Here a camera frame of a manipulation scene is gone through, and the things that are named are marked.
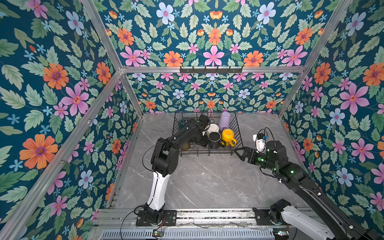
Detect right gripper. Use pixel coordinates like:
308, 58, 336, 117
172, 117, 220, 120
233, 147, 278, 173

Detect black mug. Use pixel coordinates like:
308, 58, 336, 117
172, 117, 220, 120
208, 133, 225, 150

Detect olive green glass cup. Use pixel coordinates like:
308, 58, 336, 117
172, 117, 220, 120
181, 142, 191, 151

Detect white mug red inside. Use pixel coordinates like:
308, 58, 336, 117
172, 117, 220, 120
206, 124, 220, 136

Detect yellow mug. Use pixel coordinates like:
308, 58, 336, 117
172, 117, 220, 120
222, 129, 238, 147

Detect lilac plastic cup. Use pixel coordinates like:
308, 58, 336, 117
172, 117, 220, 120
218, 112, 231, 131

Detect dark green mug white inside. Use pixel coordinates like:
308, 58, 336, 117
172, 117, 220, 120
178, 118, 188, 130

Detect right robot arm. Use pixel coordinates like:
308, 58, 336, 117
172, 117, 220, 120
235, 141, 382, 240

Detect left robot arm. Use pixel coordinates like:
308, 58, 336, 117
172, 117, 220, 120
145, 114, 210, 212

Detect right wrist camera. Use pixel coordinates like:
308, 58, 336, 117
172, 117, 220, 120
253, 133, 266, 153

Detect black wire dish rack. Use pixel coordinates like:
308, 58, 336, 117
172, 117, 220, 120
172, 111, 244, 157

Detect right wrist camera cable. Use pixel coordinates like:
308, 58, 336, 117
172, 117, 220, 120
257, 127, 277, 142

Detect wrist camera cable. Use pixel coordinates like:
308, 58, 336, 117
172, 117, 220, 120
141, 139, 163, 173
257, 127, 277, 142

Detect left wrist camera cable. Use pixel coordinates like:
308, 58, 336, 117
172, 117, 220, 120
141, 139, 163, 173

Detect black hook rail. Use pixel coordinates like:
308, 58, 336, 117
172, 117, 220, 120
179, 66, 243, 75

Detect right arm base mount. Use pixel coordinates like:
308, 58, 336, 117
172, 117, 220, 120
252, 208, 288, 226

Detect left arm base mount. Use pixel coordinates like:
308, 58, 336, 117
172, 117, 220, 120
136, 210, 178, 227

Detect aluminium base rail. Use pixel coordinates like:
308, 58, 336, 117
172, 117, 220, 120
95, 207, 343, 229

